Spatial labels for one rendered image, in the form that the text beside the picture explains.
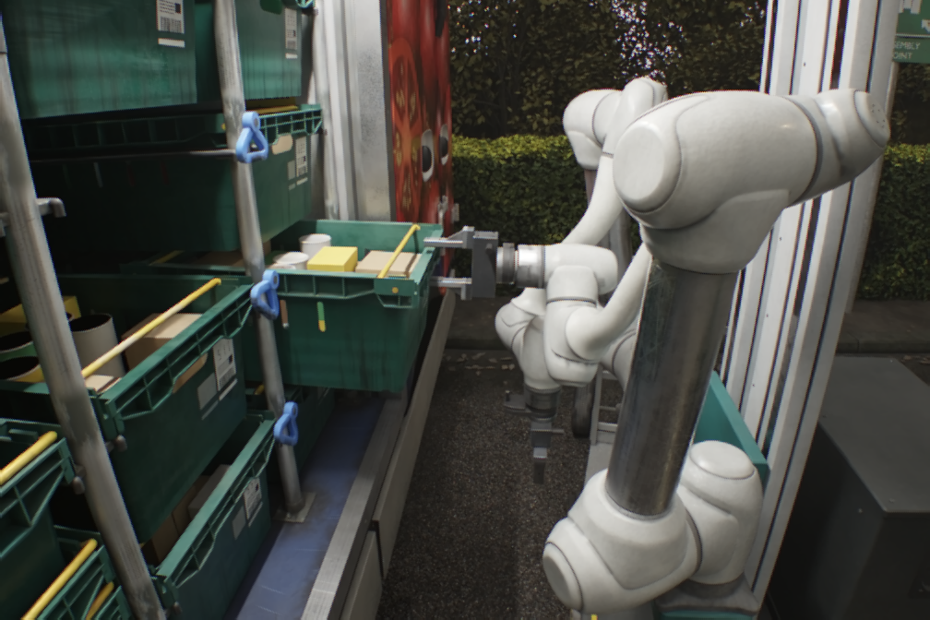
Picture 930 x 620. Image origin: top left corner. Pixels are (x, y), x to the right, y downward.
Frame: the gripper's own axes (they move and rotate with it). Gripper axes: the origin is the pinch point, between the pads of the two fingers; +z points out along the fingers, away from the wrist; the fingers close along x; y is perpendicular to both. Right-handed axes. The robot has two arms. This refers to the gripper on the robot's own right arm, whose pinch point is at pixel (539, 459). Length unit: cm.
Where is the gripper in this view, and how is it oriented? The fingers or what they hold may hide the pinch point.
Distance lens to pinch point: 144.5
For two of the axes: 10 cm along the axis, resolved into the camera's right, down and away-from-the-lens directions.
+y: 9.9, 0.3, -1.6
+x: 1.6, -3.3, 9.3
